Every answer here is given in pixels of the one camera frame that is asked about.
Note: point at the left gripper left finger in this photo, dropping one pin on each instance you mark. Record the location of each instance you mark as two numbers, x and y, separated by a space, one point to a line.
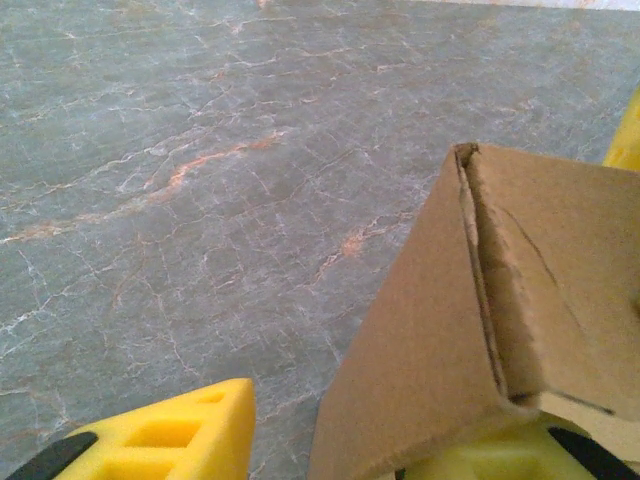
175 440

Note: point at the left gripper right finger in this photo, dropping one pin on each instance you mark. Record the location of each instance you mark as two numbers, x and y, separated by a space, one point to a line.
500 460

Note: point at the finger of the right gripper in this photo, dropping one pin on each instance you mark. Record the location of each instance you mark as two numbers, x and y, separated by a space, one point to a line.
629 147

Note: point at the brown cardboard box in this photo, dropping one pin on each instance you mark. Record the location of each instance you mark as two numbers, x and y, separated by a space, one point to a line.
425 325

